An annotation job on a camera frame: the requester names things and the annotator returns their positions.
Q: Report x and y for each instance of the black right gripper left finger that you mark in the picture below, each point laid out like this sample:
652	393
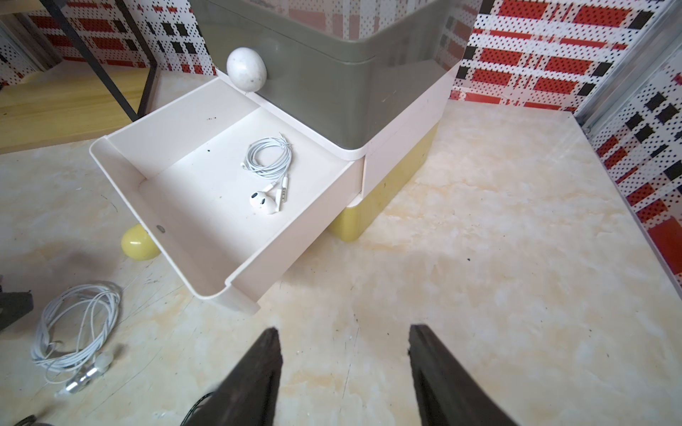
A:
249	393

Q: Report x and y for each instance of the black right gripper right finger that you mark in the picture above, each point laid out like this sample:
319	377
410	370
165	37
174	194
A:
446	394

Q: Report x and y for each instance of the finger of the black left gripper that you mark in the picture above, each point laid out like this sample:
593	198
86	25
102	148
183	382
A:
14	306

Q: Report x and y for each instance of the white earphones top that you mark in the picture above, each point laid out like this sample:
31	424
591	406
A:
71	339

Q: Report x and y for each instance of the white earphones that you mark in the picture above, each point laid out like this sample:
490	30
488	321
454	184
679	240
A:
71	339
269	200

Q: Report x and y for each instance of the white drawer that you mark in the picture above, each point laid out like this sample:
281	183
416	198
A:
179	172

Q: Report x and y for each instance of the three-tier plastic drawer cabinet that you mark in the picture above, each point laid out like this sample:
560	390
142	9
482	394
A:
315	103

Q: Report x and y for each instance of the wooden three-tier shelf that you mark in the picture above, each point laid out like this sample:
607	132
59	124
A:
36	114

